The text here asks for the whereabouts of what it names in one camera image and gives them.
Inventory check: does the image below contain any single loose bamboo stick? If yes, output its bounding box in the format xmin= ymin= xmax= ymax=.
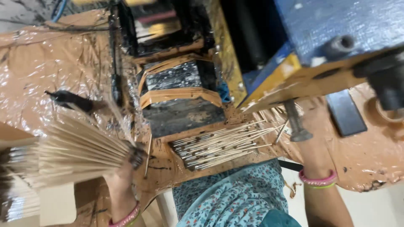
xmin=144 ymin=134 xmax=153 ymax=179

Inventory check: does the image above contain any black handled tool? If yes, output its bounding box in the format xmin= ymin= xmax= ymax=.
xmin=44 ymin=90 xmax=94 ymax=113

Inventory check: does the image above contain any grey threaded machine bolt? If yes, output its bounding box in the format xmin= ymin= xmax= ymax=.
xmin=283 ymin=99 xmax=314 ymax=142

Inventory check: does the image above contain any black sooty feed tray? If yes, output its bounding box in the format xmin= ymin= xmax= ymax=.
xmin=119 ymin=0 xmax=216 ymax=58

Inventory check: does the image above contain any pile of coated incense sticks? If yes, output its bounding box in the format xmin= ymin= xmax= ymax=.
xmin=170 ymin=119 xmax=286 ymax=171

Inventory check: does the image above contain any blue incense stick machine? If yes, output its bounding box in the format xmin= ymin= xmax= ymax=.
xmin=218 ymin=0 xmax=404 ymax=114

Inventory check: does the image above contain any brown plastic table cover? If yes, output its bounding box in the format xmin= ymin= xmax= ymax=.
xmin=0 ymin=9 xmax=404 ymax=227

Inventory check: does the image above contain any black cable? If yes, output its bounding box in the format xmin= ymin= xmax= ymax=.
xmin=108 ymin=6 xmax=124 ymax=108

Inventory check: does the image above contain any person's right hand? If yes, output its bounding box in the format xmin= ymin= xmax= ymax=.
xmin=295 ymin=106 xmax=336 ymax=177

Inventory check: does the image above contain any black block wrapped with tape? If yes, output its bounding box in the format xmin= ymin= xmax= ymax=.
xmin=138 ymin=54 xmax=226 ymax=138

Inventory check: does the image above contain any black smartphone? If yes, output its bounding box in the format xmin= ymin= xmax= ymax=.
xmin=325 ymin=89 xmax=368 ymax=138

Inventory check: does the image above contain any thin green wrist bangle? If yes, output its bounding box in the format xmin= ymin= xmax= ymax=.
xmin=304 ymin=182 xmax=336 ymax=190

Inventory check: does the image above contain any fanned bundle of bamboo sticks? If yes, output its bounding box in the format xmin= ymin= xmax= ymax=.
xmin=0 ymin=112 xmax=139 ymax=223

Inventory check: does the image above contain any pink wrist bangle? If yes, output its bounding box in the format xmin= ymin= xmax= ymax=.
xmin=298 ymin=169 xmax=338 ymax=187
xmin=108 ymin=201 xmax=141 ymax=227

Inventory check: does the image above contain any brown tape roll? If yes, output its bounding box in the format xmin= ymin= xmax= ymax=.
xmin=365 ymin=96 xmax=404 ymax=128

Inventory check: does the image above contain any blue floral garment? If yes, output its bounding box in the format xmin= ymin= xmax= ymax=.
xmin=172 ymin=158 xmax=302 ymax=227

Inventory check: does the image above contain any blue cable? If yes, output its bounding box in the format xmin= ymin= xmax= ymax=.
xmin=50 ymin=0 xmax=69 ymax=23

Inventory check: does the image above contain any person's left hand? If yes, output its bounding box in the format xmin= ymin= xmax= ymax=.
xmin=104 ymin=143 xmax=146 ymax=219

